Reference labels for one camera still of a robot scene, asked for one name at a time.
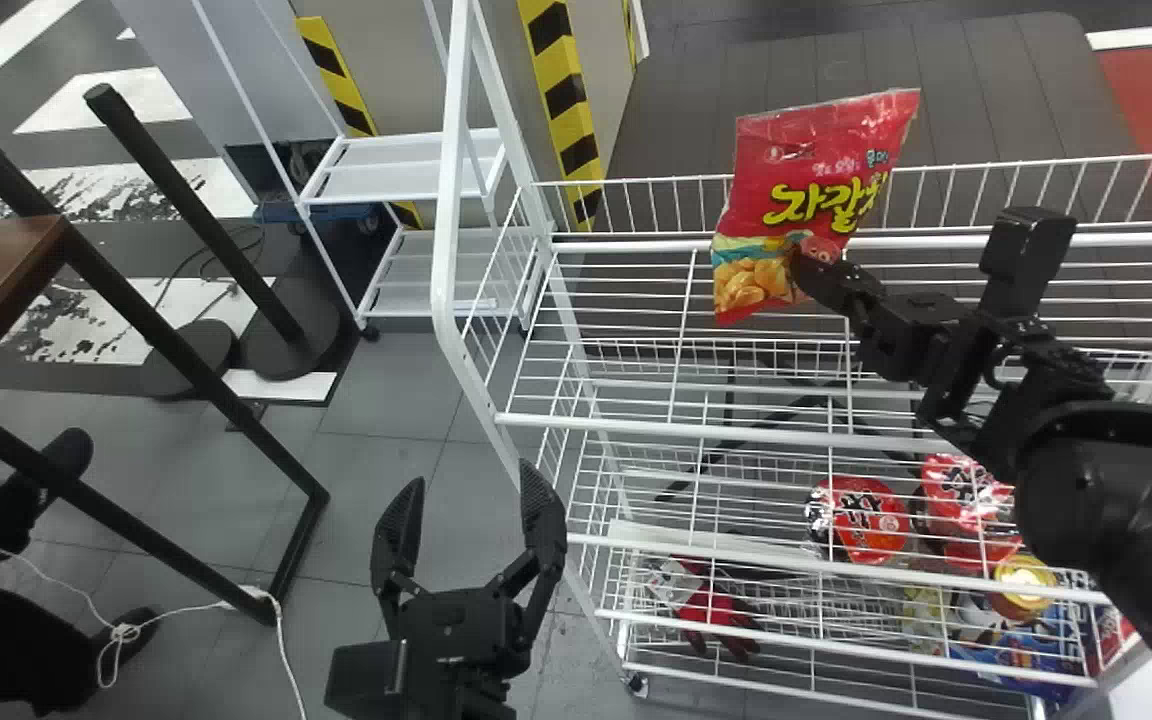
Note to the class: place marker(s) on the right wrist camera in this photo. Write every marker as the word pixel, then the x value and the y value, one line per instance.
pixel 1026 255

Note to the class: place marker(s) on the red noodle cup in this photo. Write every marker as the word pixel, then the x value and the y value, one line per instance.
pixel 971 505
pixel 866 520

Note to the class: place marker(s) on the blue snack packet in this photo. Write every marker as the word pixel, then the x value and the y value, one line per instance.
pixel 1021 655

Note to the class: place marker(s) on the yellow can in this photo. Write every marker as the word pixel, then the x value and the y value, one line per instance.
pixel 1024 585

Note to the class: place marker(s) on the yellow black striped post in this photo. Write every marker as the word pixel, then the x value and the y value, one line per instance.
pixel 561 100
pixel 341 90

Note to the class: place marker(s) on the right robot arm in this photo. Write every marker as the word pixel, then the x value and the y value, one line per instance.
pixel 1116 500

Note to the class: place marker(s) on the black post on round foot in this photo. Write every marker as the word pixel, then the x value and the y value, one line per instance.
pixel 186 200

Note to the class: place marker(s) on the red snack packet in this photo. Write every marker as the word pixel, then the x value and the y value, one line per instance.
pixel 806 190

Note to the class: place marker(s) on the white shelf trolley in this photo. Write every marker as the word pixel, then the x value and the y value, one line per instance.
pixel 406 170

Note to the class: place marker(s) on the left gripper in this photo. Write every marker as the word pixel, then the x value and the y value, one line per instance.
pixel 456 630

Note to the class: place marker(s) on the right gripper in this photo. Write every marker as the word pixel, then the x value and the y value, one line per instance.
pixel 911 340

